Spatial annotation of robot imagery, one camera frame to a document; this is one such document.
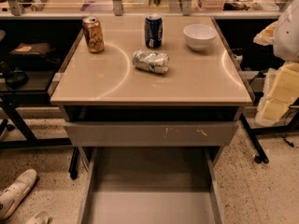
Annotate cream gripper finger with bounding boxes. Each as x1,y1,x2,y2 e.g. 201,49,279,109
255,62,299,127

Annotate crushed green 7up can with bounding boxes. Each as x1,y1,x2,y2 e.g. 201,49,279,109
132,49,170,74

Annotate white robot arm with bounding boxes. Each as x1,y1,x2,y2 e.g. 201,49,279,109
253,0,299,127

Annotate grey drawer cabinet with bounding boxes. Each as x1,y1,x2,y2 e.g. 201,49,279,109
51,15,252,147

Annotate dark blue soda can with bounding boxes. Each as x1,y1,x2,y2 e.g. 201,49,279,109
144,14,163,49

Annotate open grey middle drawer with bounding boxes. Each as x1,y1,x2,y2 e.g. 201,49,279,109
76,147,226,224

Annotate gold soda can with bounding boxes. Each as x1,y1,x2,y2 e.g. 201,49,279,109
82,16,104,53

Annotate white ceramic bowl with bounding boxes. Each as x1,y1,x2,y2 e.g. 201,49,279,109
183,24,217,51

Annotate black bag on shelf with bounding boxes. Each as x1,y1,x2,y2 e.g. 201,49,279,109
8,43,60,71

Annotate white shoe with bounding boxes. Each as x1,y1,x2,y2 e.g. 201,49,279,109
0,169,37,220
25,211,49,224

